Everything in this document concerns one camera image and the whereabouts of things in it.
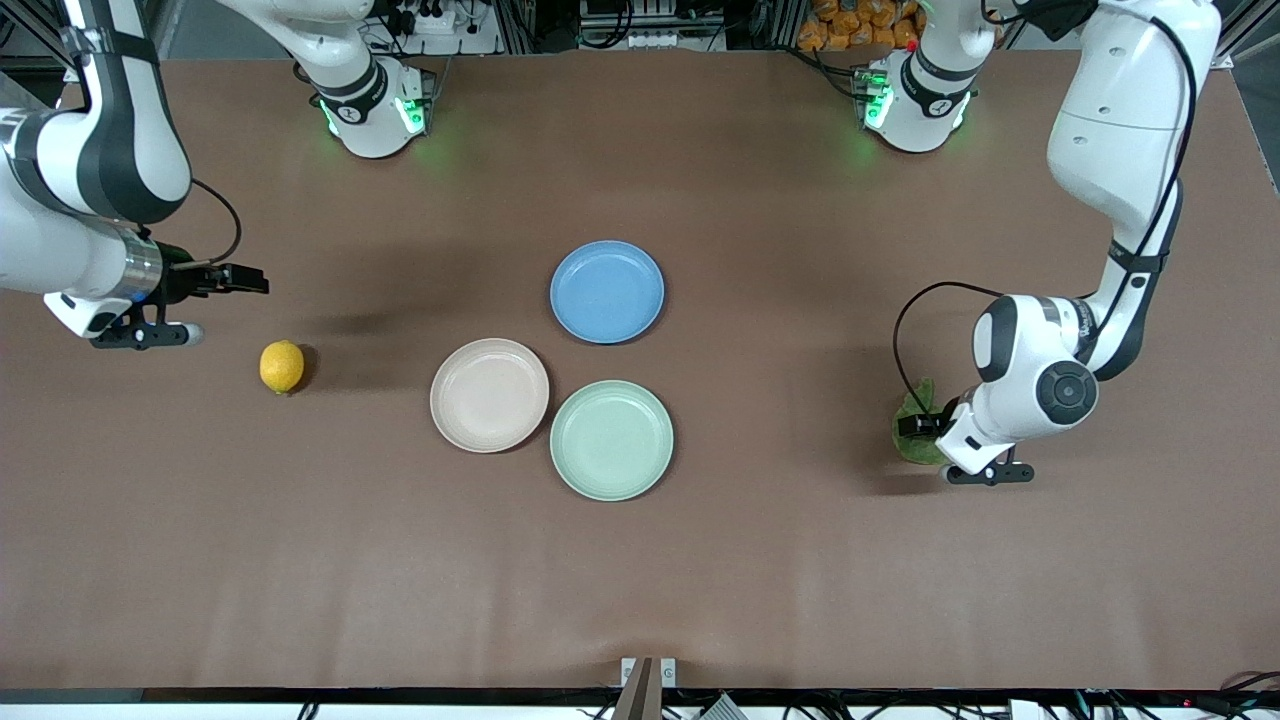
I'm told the white power strip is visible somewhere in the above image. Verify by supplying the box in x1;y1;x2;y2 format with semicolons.
395;0;501;56

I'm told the metal table edge bracket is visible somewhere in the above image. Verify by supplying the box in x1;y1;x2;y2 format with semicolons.
612;657;678;720

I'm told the beige plate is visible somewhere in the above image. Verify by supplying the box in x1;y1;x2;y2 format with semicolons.
430;338;551;454

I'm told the aluminium frame post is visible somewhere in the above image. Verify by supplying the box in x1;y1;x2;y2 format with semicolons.
0;0;66;83
1215;0;1280;71

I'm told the yellow lemon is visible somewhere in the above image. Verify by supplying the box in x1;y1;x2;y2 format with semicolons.
259;340;305;395

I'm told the green lettuce leaf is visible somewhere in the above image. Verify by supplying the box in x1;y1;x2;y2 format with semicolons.
892;377;953;466

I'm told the pile of orange objects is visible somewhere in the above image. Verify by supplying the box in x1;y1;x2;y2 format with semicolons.
798;0;923;53

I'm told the blue plate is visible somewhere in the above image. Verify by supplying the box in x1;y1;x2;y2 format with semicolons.
549;240;666;345

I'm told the grey device with white connectors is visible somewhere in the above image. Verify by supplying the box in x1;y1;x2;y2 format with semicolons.
578;0;729;53

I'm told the light green plate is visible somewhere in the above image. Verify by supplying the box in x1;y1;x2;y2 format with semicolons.
549;380;675;502

